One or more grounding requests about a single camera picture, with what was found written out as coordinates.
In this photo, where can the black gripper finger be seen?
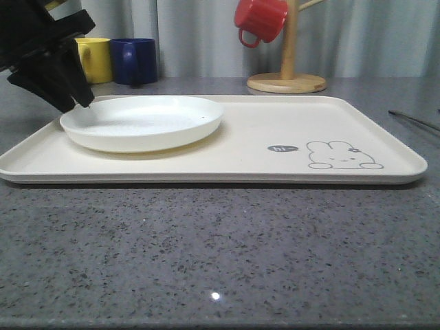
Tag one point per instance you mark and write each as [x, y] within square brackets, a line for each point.
[72, 81]
[47, 76]

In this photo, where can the cream tray with bunny print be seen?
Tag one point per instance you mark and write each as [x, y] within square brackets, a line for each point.
[277, 139]

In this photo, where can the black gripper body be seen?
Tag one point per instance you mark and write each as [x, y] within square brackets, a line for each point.
[29, 31]

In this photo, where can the yellow mug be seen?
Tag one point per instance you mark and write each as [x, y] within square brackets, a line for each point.
[95, 59]

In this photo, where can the red ribbed mug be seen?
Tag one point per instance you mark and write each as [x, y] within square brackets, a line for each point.
[259, 20]

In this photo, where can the wooden mug tree stand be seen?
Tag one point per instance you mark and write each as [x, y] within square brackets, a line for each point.
[287, 81]

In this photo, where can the dark blue mug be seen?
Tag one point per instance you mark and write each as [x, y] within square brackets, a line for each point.
[133, 61]

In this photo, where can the grey curtain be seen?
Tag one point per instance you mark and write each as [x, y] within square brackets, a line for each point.
[341, 39]

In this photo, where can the white round plate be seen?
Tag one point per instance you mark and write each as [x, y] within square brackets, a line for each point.
[142, 123]

